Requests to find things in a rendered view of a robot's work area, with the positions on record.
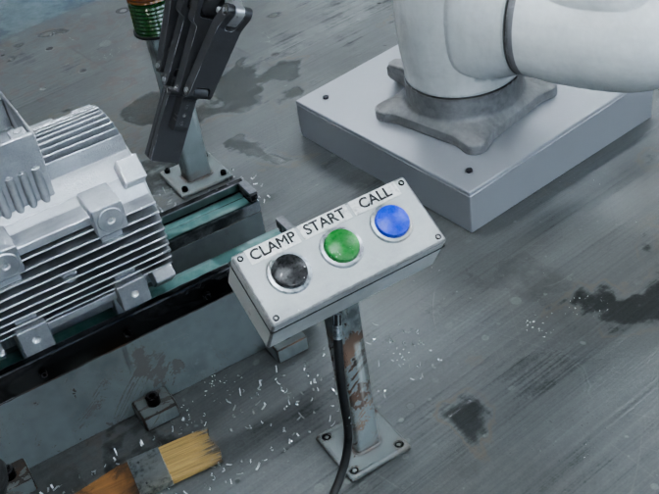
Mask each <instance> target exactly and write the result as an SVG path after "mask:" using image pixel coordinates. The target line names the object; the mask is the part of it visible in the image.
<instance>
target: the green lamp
mask: <svg viewBox="0 0 659 494"><path fill-rule="evenodd" d="M165 1H166V0H164V1H162V2H160V3H157V4H153V5H148V6H135V5H131V4H129V3H127V6H128V9H129V11H130V15H131V19H132V23H133V27H134V30H135V32H136V34H137V35H139V36H143V37H157V36H160V33H161V27H162V20H163V14H164V8H165Z"/></svg>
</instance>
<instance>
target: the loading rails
mask: <svg viewBox="0 0 659 494"><path fill-rule="evenodd" d="M258 199H259V198H258V193H257V191H256V190H255V189H254V188H253V187H252V186H251V185H250V184H249V183H248V182H247V181H246V180H244V179H243V178H241V177H240V178H238V179H236V180H233V181H231V182H229V183H227V184H224V185H222V186H220V187H218V188H215V189H213V190H211V191H208V192H206V193H204V194H202V195H199V196H197V197H195V198H193V199H190V200H188V201H186V202H184V203H181V204H179V205H177V206H174V207H172V208H170V209H169V210H166V211H164V212H162V213H160V214H159V216H160V217H161V219H162V224H163V226H164V227H165V229H164V231H165V232H166V233H167V235H168V237H166V238H167V239H168V241H169V242H170V244H169V247H170V248H171V251H170V253H171V254H172V257H171V259H172V260H173V262H172V263H171V265H172V267H173V269H174V270H175V272H176V276H175V277H174V278H173V279H172V280H170V281H168V282H166V283H164V284H162V285H159V286H157V287H154V286H153V284H152V282H150V283H147V284H148V287H149V290H150V293H151V297H152V298H151V299H150V300H148V301H146V302H144V303H142V304H139V305H137V306H135V307H133V308H131V309H129V310H127V311H124V312H122V313H120V314H118V315H116V313H115V312H114V310H113V309H112V308H110V309H108V310H106V311H104V312H102V313H100V314H98V315H95V316H93V317H91V318H89V319H87V320H85V321H82V322H79V323H77V324H75V325H73V326H71V327H69V328H67V329H65V330H62V331H60V332H58V333H56V334H54V335H53V337H54V339H55V342H56V344H55V345H53V346H51V347H49V348H47V349H44V350H42V351H40V352H38V353H36V354H34V355H32V356H30V357H28V358H25V359H24V358H23V356H22V355H21V353H20V351H19V349H18V347H17V345H16V346H14V347H11V348H9V349H7V350H6V352H7V358H5V359H3V360H1V361H0V459H1V460H2V461H4V462H5V463H6V467H7V472H8V476H9V480H8V487H7V492H6V494H30V493H31V492H33V491H35V490H37V484H36V482H35V480H34V478H33V476H32V474H31V472H30V470H29V469H30V468H32V467H34V466H36V465H38V464H40V463H42V462H44V461H46V460H48V459H50V458H52V457H54V456H55V455H57V454H59V453H61V452H63V451H65V450H67V449H69V448H71V447H73V446H75V445H76V444H78V443H80V442H82V441H84V440H86V439H88V438H90V437H92V436H94V435H96V434H97V433H99V432H101V431H103V430H105V429H107V428H109V427H111V426H113V425H115V424H117V423H119V422H121V421H123V420H126V419H128V418H130V417H132V416H134V415H137V417H138V419H139V420H140V422H141V423H142V425H143V426H144V428H145V429H146V430H147V431H150V430H152V429H154V428H156V427H158V426H160V425H162V424H164V423H166V422H168V421H170V420H173V419H174V418H176V417H178V416H179V415H180V411H179V408H178V405H177V402H176V400H175V399H174V398H173V395H175V394H177V393H179V392H180V391H181V390H183V389H185V388H187V387H189V386H191V385H193V384H195V383H197V382H199V381H201V380H203V379H205V378H207V377H209V376H211V375H213V374H215V373H217V372H219V371H222V370H223V369H225V368H227V367H229V366H231V365H233V364H235V363H237V362H239V361H241V360H243V359H245V358H247V357H249V356H251V355H253V354H255V353H257V352H259V351H261V350H263V349H265V348H267V350H268V351H269V352H270V353H271V354H272V355H273V356H274V358H275V359H276V360H277V361H278V362H279V363H282V362H284V361H286V360H288V359H290V358H292V357H293V356H295V355H297V354H299V353H301V352H303V351H305V350H307V349H308V348H309V344H308V339H307V336H306V335H305V334H304V332H303V331H301V332H299V333H297V334H295V335H293V336H291V337H289V338H287V339H285V340H283V341H282V342H280V343H278V344H276V345H274V346H272V347H270V348H269V347H267V346H266V345H265V343H264V341H263V339H262V338H261V336H260V334H259V333H258V331H257V329H256V328H255V326H254V324H253V323H252V321H251V319H249V317H248V315H247V314H246V312H245V310H244V308H243V307H242V305H241V303H240V302H239V300H238V298H237V297H236V295H235V293H234V292H233V290H232V288H231V287H230V285H229V283H228V276H229V269H230V265H229V264H228V262H230V261H231V258H232V257H233V256H234V255H236V254H239V253H241V252H243V251H245V250H247V249H249V248H251V247H253V246H256V245H258V244H260V243H262V242H264V241H266V240H268V239H270V238H273V237H275V236H277V235H279V234H281V233H283V232H285V231H287V230H290V229H292V228H294V227H295V226H294V225H293V224H292V223H291V222H290V221H289V220H287V219H286V218H285V217H284V216H281V217H278V218H276V222H277V227H278V228H275V229H273V230H271V231H268V232H266V230H265V226H264V222H263V217H262V212H261V207H260V202H259V200H258Z"/></svg>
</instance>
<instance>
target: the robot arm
mask: <svg viewBox="0 0 659 494"><path fill-rule="evenodd" d="M393 9H394V19H395V27H396V34H397V40H398V46H399V52H400V56H401V59H398V58H397V59H393V60H392V61H390V62H389V63H388V67H386V68H387V75H388V76H389V77H390V78H391V79H393V80H394V81H396V82H398V83H399V84H401V85H403V86H404V87H405V88H404V89H402V90H401V91H400V92H399V93H397V94H396V95H394V96H392V97H390V98H388V99H386V100H384V101H382V102H380V103H378V104H377V105H376V107H375V112H376V118H377V120H378V121H380V122H385V123H392V124H400V125H402V126H405V127H408V128H410V129H413V130H416V131H417V132H420V133H423V134H425V135H428V136H431V137H433V138H436V139H439V140H442V141H444V142H447V143H450V144H452V145H454V146H456V147H458V148H459V149H461V150H462V151H463V152H464V153H466V154H469V155H479V154H482V153H484V152H485V151H486V150H487V149H488V148H489V146H490V144H491V143H492V141H493V140H494V139H496V138H497V137H498V136H499V135H500V134H502V133H503V132H504V131H506V130H507V129H508V128H509V127H511V126H512V125H513V124H515V123H516V122H517V121H518V120H520V119H521V118H522V117H523V116H525V115H526V114H527V113H529V112H530V111H531V110H532V109H534V108H535V107H536V106H537V105H539V104H540V103H542V102H544V101H547V100H549V99H551V98H553V97H555V96H556V95H557V84H560V85H565V86H570V87H575V88H581V89H588V90H596V91H605V92H618V93H633V92H643V91H650V90H656V89H659V0H393ZM252 16H253V11H252V9H251V8H249V7H244V6H243V5H242V2H241V0H166V1H165V8H164V14H163V20H162V27H161V33H160V40H159V48H158V53H157V60H156V71H157V72H158V73H162V83H163V88H162V92H161V95H160V99H159V103H158V106H157V110H156V114H155V118H154V121H153V124H152V128H151V131H150V135H149V139H148V143H147V146H146V150H145V155H146V156H147V157H148V158H149V159H150V160H151V161H154V162H164V163H175V164H177V163H179V160H180V156H181V152H182V149H183V145H184V142H185V138H186V136H187V132H188V129H189V125H190V122H191V118H192V115H193V111H194V108H195V104H196V101H197V99H206V100H210V99H211V98H212V97H213V94H214V92H215V90H216V88H217V85H218V83H219V81H220V79H221V77H222V74H223V72H224V70H225V68H226V65H227V63H228V60H229V57H230V55H231V53H232V51H233V48H234V46H235V44H236V42H237V39H238V37H239V35H240V34H241V32H242V31H243V29H244V28H245V27H246V26H247V24H248V23H249V22H250V21H251V19H252Z"/></svg>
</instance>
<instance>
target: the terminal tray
mask: <svg viewBox="0 0 659 494"><path fill-rule="evenodd" d="M15 129H21V130H22V132H21V133H19V134H13V133H12V132H13V131H14V130H15ZM54 194H55V191H54V188H53V185H52V183H51V180H50V177H49V174H48V172H47V167H46V165H45V162H44V159H43V156H42V154H41V151H40V148H39V145H38V143H37V140H36V137H35V134H34V132H33V131H32V130H31V128H30V127H29V126H28V124H27V123H26V122H25V120H24V119H23V118H22V117H21V115H20V114H19V113H18V112H17V110H16V109H15V108H14V107H13V105H12V104H11V103H10V102H9V100H8V99H7V98H6V97H5V95H4V94H3V93H2V92H1V91H0V218H1V217H4V218H5V219H7V220H8V219H10V218H11V217H12V212H15V211H17V212H18V213H19V214H22V213H24V212H25V207H26V206H28V205H30V206H31V207H32V208H36V207H37V205H38V204H37V202H38V201H40V200H42V201H43V202H45V203H49V202H50V200H51V197H50V196H52V195H54Z"/></svg>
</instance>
